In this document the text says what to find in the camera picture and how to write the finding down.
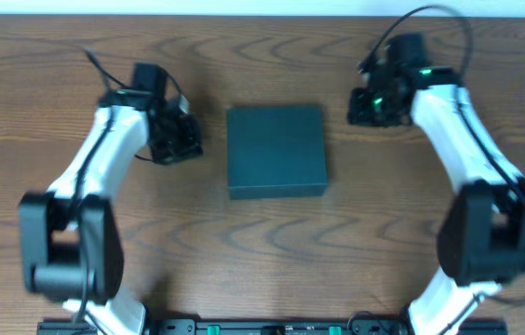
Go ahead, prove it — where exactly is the black box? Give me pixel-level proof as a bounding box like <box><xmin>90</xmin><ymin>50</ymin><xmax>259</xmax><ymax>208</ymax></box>
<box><xmin>226</xmin><ymin>106</ymin><xmax>329</xmax><ymax>200</ymax></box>

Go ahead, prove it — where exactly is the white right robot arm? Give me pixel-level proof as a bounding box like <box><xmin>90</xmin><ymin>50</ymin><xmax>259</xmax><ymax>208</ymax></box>
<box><xmin>347</xmin><ymin>67</ymin><xmax>525</xmax><ymax>334</ymax></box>

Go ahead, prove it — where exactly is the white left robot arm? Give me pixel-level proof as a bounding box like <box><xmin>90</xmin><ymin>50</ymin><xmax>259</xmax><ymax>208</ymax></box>
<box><xmin>18</xmin><ymin>88</ymin><xmax>202</xmax><ymax>334</ymax></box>

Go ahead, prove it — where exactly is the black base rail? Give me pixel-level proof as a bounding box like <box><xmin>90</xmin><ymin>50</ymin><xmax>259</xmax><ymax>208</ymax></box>
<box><xmin>35</xmin><ymin>316</ymin><xmax>509</xmax><ymax>335</ymax></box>

